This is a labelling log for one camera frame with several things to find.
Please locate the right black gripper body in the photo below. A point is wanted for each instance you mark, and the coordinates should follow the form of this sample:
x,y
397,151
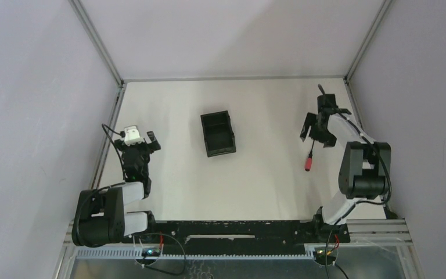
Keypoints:
x,y
318,128

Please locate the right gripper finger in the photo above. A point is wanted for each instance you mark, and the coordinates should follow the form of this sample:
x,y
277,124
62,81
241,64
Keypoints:
x,y
326,138
309,124

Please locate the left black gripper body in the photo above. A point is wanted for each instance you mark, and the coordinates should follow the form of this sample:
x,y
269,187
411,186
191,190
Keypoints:
x,y
137,147

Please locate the red handled screwdriver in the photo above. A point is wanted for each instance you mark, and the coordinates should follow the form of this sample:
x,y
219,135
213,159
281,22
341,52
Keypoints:
x,y
309,159

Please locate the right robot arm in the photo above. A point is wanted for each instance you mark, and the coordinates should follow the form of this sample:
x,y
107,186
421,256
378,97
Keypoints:
x,y
364,173

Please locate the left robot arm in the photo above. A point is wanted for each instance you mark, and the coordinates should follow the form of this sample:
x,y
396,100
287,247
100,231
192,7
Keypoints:
x,y
101,217

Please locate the black plastic bin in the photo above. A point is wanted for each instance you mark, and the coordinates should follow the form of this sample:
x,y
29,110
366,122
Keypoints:
x,y
218,135

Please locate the left controller board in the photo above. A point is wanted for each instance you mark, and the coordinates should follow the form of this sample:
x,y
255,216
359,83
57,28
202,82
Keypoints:
x,y
151,252

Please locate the controller board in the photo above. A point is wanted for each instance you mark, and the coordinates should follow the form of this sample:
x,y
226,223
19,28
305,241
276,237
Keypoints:
x,y
323,258
151,252

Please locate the right controller board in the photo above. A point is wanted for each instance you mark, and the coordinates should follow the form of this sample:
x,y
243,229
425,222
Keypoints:
x,y
323,258

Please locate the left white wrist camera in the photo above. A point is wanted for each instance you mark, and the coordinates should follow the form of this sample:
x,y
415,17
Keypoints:
x,y
132,136

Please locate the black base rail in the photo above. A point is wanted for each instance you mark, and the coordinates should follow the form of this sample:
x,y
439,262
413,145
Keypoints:
x,y
247,238

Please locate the aluminium frame front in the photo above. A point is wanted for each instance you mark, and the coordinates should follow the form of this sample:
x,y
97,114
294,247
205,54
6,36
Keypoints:
x,y
378,249

